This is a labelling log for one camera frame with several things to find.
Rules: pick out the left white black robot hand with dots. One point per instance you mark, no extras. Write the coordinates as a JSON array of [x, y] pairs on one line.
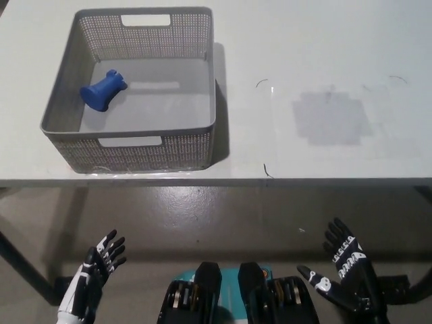
[[82, 287]]

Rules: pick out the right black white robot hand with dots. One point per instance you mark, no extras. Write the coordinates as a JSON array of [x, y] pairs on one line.
[[354, 280]]

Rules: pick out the blue rook chess piece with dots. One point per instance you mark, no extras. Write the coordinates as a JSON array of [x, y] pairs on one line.
[[101, 91]]

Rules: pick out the black teal robot body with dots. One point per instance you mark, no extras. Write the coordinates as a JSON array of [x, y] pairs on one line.
[[209, 297]]

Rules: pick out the grey perforated plastic basket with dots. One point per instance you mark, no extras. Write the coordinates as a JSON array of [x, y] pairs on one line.
[[135, 156]]

